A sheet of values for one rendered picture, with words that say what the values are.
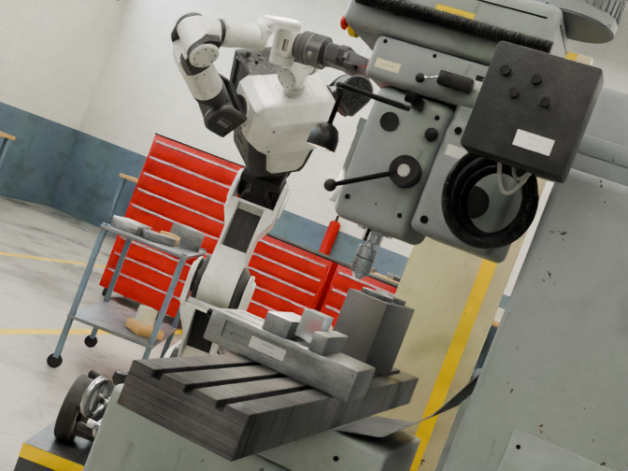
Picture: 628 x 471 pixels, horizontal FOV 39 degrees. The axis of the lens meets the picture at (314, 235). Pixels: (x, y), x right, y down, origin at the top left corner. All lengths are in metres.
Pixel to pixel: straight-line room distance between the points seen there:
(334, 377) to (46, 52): 11.09
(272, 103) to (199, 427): 1.25
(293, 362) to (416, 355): 1.97
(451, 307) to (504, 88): 2.17
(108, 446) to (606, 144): 1.30
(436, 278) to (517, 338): 2.04
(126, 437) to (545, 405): 0.96
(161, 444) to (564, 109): 1.15
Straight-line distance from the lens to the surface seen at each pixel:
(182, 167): 7.51
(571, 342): 1.77
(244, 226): 2.78
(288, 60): 2.41
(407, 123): 2.01
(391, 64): 2.03
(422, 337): 3.81
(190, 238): 5.31
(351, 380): 1.84
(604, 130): 1.94
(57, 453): 2.70
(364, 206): 2.00
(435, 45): 2.01
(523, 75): 1.70
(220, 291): 2.67
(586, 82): 1.69
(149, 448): 2.13
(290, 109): 2.53
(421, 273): 3.82
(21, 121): 12.67
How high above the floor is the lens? 1.30
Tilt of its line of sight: 1 degrees down
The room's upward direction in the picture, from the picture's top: 21 degrees clockwise
